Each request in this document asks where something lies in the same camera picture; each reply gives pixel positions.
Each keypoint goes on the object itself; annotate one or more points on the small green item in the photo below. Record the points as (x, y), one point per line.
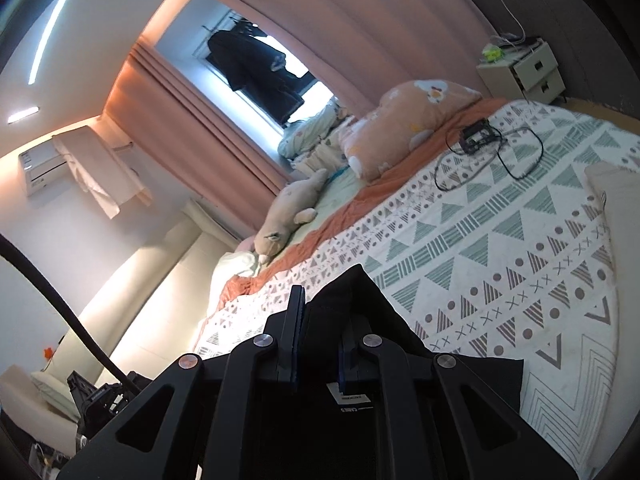
(492, 52)

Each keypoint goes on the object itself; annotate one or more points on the white air conditioner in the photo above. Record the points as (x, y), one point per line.
(42, 170)

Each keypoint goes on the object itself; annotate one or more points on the white hanging garment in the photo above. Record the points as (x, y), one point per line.
(100, 170)

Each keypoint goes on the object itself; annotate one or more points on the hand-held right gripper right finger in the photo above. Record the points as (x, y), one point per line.
(342, 365)

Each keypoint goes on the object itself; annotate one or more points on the short ceiling light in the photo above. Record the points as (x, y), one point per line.
(23, 114)

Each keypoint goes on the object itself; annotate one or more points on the white pillow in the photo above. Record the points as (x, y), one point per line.
(232, 275)

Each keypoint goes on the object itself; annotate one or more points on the ceiling light strip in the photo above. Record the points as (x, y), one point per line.
(50, 35)

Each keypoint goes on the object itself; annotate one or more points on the beige plush toy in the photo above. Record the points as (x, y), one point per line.
(287, 215)

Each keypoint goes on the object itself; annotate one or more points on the patterned bed blanket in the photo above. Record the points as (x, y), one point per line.
(475, 245)

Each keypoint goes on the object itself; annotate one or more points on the cream padded headboard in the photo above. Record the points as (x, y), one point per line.
(160, 280)

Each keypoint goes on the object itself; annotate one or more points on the pink curtain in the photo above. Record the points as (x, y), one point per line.
(190, 110)
(350, 15)

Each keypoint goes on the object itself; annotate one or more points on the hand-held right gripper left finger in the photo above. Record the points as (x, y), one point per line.
(297, 340)

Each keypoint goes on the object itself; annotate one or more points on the cream cushion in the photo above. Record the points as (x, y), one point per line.
(35, 395)

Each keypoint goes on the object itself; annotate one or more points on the black button shirt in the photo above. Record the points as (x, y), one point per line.
(480, 377)

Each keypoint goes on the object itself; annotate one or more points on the small black device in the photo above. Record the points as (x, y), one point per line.
(477, 137)

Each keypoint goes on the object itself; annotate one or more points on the cream nightstand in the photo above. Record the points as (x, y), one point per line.
(525, 67)

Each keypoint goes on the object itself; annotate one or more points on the crumpled light bedding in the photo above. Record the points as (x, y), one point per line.
(310, 135)

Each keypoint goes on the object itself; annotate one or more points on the black hanging coat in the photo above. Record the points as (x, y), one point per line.
(255, 70)

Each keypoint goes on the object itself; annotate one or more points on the beige folded cloth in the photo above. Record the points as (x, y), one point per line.
(620, 220)

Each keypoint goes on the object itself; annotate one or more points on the peach printed pillow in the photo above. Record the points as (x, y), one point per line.
(400, 125)

